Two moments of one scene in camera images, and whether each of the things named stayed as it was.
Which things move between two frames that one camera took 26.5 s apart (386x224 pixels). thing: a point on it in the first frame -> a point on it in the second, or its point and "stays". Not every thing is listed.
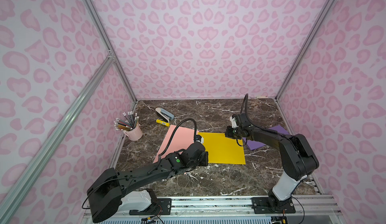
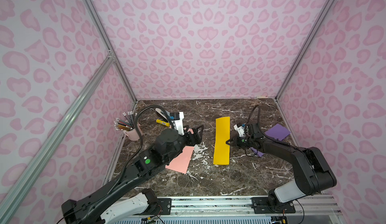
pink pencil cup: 135,134 stays
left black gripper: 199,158 -> 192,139
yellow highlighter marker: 164,123 stays
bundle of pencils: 131,122 stays
